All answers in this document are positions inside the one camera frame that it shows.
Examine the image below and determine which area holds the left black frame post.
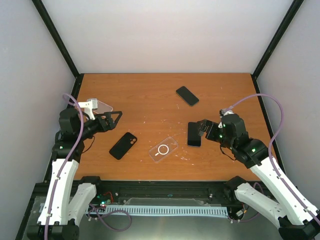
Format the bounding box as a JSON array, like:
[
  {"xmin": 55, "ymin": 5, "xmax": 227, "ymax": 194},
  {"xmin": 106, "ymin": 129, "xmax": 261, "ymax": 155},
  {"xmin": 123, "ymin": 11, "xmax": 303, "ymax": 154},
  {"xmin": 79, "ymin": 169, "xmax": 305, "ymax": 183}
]
[{"xmin": 31, "ymin": 0, "xmax": 81, "ymax": 79}]

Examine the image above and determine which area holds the metal base plate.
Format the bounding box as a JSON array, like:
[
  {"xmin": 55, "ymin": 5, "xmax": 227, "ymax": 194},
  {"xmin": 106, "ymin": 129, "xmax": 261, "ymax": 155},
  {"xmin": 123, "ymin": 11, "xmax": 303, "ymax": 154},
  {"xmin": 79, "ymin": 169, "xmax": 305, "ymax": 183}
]
[{"xmin": 22, "ymin": 196, "xmax": 308, "ymax": 240}]

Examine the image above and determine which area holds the clear magsafe phone case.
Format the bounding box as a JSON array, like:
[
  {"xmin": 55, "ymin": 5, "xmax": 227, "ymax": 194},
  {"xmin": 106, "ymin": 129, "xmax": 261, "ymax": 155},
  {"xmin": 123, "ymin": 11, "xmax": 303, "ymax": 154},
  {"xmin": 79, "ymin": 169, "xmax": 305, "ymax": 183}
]
[{"xmin": 148, "ymin": 136, "xmax": 179, "ymax": 163}]

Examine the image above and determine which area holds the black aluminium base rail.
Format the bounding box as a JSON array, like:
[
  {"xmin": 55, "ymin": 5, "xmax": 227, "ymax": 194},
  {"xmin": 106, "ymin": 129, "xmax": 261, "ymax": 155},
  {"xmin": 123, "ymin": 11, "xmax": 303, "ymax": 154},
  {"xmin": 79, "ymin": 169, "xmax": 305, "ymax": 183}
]
[{"xmin": 32, "ymin": 176, "xmax": 246, "ymax": 207}]

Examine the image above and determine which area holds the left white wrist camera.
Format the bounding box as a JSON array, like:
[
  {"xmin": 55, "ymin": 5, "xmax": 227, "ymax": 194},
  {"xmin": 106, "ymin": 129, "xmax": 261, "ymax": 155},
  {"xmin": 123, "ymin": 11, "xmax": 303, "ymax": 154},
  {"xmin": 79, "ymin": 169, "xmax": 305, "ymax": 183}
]
[{"xmin": 78, "ymin": 98, "xmax": 98, "ymax": 120}]

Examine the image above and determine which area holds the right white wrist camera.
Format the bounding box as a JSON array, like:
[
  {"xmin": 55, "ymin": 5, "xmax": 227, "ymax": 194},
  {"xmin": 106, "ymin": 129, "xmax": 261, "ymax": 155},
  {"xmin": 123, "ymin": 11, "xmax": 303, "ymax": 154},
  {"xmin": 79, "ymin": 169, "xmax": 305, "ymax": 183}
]
[{"xmin": 218, "ymin": 108, "xmax": 236, "ymax": 129}]

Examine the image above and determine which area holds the pink translucent phone case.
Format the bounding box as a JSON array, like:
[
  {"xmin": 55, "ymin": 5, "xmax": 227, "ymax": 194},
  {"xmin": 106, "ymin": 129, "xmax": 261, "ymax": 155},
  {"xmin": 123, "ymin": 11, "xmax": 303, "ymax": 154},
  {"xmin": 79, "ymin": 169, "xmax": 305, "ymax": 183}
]
[{"xmin": 95, "ymin": 100, "xmax": 113, "ymax": 114}]

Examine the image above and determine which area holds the black frame post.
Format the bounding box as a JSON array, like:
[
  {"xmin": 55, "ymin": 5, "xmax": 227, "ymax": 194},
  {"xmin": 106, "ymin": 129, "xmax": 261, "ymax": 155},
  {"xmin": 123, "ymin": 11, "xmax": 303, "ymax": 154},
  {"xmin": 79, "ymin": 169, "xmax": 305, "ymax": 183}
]
[
  {"xmin": 251, "ymin": 0, "xmax": 304, "ymax": 81},
  {"xmin": 31, "ymin": 0, "xmax": 81, "ymax": 79}
]

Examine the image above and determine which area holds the black smartphone far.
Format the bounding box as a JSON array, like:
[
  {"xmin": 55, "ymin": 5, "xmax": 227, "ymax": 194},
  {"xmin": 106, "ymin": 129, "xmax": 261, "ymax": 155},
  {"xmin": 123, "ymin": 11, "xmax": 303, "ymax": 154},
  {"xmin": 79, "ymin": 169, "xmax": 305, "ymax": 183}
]
[{"xmin": 175, "ymin": 86, "xmax": 199, "ymax": 107}]

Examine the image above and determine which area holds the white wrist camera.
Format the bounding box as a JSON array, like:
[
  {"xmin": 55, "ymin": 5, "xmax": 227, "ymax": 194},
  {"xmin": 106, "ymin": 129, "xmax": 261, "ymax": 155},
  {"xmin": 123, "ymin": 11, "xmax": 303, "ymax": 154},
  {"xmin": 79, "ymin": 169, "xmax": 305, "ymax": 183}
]
[
  {"xmin": 218, "ymin": 108, "xmax": 236, "ymax": 129},
  {"xmin": 78, "ymin": 98, "xmax": 98, "ymax": 120}
]

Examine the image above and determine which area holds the light blue slotted cable duct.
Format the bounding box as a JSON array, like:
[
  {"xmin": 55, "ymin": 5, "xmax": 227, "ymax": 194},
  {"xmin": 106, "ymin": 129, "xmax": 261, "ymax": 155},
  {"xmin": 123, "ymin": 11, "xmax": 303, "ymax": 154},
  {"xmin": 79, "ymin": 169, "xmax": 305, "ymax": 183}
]
[{"xmin": 97, "ymin": 205, "xmax": 228, "ymax": 218}]

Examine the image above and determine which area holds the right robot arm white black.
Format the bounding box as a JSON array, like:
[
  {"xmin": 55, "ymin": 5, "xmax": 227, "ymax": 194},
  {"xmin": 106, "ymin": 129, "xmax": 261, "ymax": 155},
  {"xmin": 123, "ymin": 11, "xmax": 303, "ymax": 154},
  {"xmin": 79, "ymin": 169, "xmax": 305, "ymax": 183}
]
[{"xmin": 196, "ymin": 112, "xmax": 320, "ymax": 240}]

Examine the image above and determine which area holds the black phone case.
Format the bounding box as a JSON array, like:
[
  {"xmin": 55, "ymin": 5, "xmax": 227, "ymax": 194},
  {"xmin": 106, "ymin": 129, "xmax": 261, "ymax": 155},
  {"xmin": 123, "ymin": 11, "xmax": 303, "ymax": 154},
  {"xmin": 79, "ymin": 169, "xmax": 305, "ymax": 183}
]
[{"xmin": 109, "ymin": 132, "xmax": 138, "ymax": 160}]

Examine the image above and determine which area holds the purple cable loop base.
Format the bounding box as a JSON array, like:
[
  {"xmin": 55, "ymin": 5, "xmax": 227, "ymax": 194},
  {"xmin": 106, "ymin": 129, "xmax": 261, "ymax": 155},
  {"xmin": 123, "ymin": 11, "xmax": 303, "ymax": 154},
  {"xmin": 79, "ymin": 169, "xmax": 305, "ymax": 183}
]
[{"xmin": 87, "ymin": 203, "xmax": 132, "ymax": 232}]

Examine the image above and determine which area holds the right black frame post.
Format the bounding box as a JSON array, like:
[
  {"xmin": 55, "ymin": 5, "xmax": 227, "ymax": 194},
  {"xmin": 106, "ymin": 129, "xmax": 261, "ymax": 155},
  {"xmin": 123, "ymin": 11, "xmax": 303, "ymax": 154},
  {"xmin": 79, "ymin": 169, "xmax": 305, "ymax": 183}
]
[{"xmin": 251, "ymin": 0, "xmax": 304, "ymax": 81}]

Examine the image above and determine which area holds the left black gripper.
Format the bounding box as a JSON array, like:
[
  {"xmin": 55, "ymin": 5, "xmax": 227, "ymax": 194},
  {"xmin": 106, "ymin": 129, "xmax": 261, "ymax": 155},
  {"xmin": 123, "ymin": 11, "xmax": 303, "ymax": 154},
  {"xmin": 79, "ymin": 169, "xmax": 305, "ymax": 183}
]
[{"xmin": 76, "ymin": 111, "xmax": 122, "ymax": 140}]

